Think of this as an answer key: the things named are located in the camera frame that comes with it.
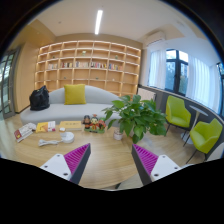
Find grey sofa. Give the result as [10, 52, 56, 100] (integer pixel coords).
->
[20, 85, 119, 125]

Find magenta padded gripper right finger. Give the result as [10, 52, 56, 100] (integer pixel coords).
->
[132, 144, 180, 185]

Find green chair far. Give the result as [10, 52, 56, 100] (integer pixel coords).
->
[166, 95, 191, 132]

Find green chair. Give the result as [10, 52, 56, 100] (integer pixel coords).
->
[186, 118, 223, 161]
[166, 95, 191, 132]

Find black bag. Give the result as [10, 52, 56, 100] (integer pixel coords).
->
[29, 86, 50, 111]

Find black framed window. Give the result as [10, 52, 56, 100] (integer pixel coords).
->
[165, 49, 189, 96]

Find white air conditioner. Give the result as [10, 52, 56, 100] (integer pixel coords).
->
[145, 31, 165, 46]

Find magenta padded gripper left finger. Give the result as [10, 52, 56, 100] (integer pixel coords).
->
[41, 144, 91, 184]

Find glass door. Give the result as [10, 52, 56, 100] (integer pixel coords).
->
[0, 47, 20, 119]

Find green chair near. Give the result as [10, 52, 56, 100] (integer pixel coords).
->
[186, 118, 223, 161]

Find round white power socket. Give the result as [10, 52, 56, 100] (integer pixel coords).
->
[62, 132, 75, 144]

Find wooden bookshelf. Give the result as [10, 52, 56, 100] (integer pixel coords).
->
[35, 40, 141, 96]

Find yellow cushion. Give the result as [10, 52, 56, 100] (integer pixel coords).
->
[64, 84, 86, 105]

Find green potted plant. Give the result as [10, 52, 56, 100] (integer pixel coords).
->
[103, 95, 166, 144]

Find ceiling strip light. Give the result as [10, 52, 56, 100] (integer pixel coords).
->
[94, 10, 103, 35]

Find colourful doll figurines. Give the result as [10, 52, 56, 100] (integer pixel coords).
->
[82, 114, 106, 133]

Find small round white table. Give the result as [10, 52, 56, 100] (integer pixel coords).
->
[181, 105, 208, 146]

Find white charger with cable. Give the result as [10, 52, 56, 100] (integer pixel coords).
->
[38, 139, 62, 147]

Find yellow and white booklet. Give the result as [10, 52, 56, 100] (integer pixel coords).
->
[36, 121, 56, 133]

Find yellow book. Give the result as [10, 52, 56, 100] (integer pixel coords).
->
[59, 121, 82, 131]

